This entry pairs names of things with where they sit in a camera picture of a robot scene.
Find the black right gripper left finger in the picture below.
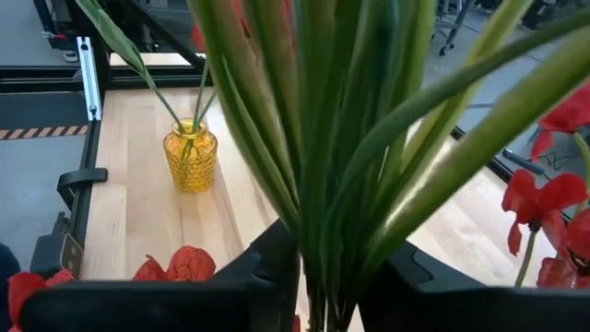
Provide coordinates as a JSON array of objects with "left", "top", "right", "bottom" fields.
[{"left": 18, "top": 219, "right": 304, "bottom": 332}]

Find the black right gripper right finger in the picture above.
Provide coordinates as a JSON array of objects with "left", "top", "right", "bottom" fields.
[{"left": 358, "top": 240, "right": 590, "bottom": 332}]

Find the red flower bunch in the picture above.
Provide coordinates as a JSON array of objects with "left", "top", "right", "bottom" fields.
[
  {"left": 186, "top": 0, "right": 590, "bottom": 332},
  {"left": 6, "top": 82, "right": 590, "bottom": 332}
]

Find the yellow glass vase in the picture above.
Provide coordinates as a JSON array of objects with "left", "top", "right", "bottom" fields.
[{"left": 162, "top": 118, "right": 218, "bottom": 194}]

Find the black plastic clamp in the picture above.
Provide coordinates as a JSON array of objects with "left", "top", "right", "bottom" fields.
[{"left": 55, "top": 167, "right": 110, "bottom": 211}]

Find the black hazard-striped floor mat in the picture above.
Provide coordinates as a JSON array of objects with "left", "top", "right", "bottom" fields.
[{"left": 0, "top": 90, "right": 91, "bottom": 142}]

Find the silver aluminium extrusion bar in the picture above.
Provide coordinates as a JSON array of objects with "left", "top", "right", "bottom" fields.
[{"left": 76, "top": 35, "right": 103, "bottom": 123}]

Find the black table-level camera box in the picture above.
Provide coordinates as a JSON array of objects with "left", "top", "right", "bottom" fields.
[{"left": 29, "top": 211, "right": 85, "bottom": 280}]

